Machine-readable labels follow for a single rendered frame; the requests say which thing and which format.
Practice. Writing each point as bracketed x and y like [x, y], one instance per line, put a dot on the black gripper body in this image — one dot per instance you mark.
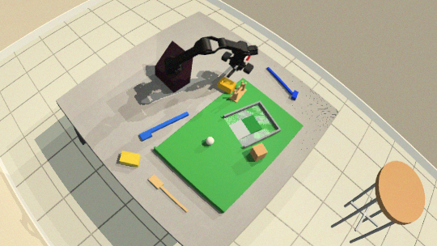
[239, 62]

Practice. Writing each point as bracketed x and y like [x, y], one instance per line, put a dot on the white golf ball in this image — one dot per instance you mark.
[209, 141]

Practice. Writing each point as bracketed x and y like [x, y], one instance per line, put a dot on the tan cube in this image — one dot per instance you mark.
[258, 152]

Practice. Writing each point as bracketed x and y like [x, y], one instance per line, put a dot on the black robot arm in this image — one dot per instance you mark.
[203, 47]

